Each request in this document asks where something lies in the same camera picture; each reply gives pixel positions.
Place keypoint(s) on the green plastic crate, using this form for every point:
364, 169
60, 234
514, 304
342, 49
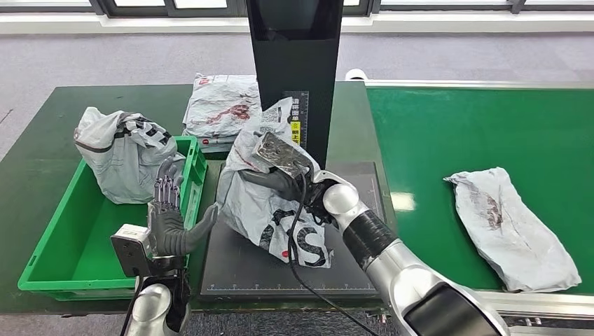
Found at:
69, 259

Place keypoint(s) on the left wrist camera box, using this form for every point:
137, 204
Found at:
132, 250

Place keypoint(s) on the flat grey parcel red dot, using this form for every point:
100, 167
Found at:
213, 144

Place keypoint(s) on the grey parcel dark red smear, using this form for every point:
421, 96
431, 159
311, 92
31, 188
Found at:
510, 232

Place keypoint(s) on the flat grey parcel red print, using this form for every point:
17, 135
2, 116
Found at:
218, 102

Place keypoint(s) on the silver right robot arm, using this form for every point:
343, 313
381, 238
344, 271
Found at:
394, 269

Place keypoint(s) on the aluminium conveyor frame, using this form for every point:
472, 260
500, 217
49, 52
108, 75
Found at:
547, 304

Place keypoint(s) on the black inbound scanner machine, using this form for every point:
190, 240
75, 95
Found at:
297, 60

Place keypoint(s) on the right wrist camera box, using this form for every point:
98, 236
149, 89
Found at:
278, 153

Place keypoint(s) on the green conveyor belt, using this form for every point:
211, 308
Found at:
464, 130

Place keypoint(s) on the grey parcel large black letters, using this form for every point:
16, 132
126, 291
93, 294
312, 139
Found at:
260, 204

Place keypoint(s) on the grey poly parcel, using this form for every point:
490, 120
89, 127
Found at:
120, 171

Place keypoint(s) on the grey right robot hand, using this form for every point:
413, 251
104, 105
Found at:
278, 183

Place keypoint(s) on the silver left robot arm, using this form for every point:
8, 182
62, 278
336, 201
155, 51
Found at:
153, 310

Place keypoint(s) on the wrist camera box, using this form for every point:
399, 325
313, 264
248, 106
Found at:
278, 153
132, 250

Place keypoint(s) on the dark window frame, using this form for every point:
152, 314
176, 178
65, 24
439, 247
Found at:
106, 7

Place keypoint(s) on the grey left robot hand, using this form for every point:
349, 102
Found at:
167, 232

